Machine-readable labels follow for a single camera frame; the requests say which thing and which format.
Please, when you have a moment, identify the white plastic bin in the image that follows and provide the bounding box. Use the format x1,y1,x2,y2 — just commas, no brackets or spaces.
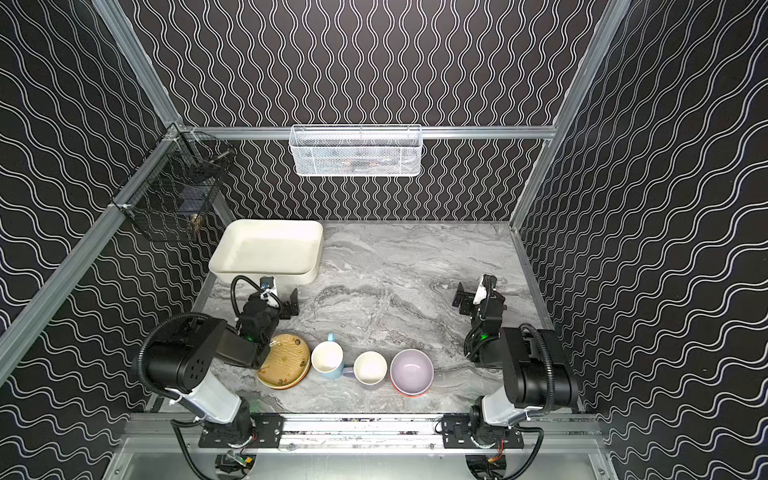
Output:
209,219,324,286

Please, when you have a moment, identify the yellow-brown ceramic plate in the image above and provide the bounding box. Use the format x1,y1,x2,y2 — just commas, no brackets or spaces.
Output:
257,333,311,390

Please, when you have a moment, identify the light blue mug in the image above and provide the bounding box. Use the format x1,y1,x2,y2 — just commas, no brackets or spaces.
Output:
311,333,345,379

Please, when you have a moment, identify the lavender bowl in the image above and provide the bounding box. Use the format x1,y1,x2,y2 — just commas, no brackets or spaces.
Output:
390,349,435,398

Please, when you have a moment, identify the lavender mug white inside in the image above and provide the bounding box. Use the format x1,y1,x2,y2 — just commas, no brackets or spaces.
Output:
342,351,388,386

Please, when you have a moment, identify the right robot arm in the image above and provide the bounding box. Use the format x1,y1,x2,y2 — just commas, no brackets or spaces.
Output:
441,274,578,449

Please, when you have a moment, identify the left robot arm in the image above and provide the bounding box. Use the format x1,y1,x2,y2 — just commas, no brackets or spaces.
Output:
135,275,300,449

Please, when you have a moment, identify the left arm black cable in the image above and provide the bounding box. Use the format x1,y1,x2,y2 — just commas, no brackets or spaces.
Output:
136,274,283,402

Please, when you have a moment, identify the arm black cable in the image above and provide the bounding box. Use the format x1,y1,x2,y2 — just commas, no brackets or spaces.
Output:
519,323,557,415
136,274,283,402

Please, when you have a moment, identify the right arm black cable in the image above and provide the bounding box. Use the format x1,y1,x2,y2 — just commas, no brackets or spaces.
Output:
519,323,557,415

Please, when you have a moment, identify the black wire basket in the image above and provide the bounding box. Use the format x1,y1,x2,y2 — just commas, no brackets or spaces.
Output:
116,124,236,243

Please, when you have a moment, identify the white wire mesh basket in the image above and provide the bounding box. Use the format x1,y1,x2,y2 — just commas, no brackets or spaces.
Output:
289,124,424,177

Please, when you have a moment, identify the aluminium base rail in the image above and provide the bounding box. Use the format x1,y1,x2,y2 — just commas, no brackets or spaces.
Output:
104,413,617,479

